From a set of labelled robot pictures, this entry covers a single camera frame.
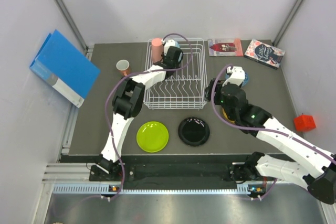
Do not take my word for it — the tall pink cup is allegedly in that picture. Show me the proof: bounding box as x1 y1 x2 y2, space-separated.
151 38 164 63

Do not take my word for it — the floral paperback book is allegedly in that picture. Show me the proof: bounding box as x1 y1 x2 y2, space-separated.
244 39 285 69

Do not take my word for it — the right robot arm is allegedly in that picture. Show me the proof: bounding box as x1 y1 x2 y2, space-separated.
205 78 335 205

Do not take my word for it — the salmon dotted mug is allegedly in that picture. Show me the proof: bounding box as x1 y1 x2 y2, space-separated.
116 59 131 77

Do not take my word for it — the blue folder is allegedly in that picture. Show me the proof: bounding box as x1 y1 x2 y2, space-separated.
29 30 100 108

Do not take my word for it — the red thin book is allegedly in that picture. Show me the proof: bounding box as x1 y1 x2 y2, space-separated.
207 38 244 57

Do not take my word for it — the blue triangle pattern bowl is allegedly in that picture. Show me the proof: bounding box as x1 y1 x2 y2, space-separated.
242 72 249 86

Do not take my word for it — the purple cable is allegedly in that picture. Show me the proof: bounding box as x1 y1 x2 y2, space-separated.
104 33 194 204
211 63 336 201

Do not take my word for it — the slotted cable duct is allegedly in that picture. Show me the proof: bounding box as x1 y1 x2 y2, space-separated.
52 184 261 195

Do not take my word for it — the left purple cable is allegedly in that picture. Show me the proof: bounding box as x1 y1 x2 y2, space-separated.
104 33 194 204

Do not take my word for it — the black plate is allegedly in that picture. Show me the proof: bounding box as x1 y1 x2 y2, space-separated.
178 116 210 147

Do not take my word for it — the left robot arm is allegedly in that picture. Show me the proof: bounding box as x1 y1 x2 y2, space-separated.
97 45 183 180

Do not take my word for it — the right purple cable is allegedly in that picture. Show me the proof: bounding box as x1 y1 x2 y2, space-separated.
211 63 336 201

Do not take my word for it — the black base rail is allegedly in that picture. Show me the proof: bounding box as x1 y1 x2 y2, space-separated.
89 154 262 189

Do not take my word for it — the lime green plate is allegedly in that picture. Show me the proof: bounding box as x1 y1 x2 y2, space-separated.
136 121 169 153

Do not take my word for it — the white wire dish rack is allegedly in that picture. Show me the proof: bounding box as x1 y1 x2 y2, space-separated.
144 38 207 109

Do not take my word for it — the orange red cube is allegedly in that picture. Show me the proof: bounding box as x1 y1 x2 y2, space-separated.
293 114 316 132

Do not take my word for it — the yellow patterned plate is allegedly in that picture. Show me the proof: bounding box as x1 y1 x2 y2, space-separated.
222 108 236 125

